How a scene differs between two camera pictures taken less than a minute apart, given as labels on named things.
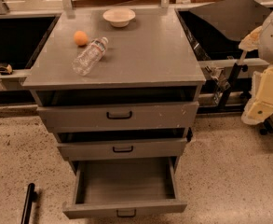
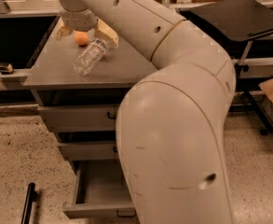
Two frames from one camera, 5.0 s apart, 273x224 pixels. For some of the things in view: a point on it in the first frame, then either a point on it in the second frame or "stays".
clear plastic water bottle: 89,56 stays
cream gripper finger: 252,42 to 85,20
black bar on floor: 32,197 stays
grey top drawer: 111,117 stays
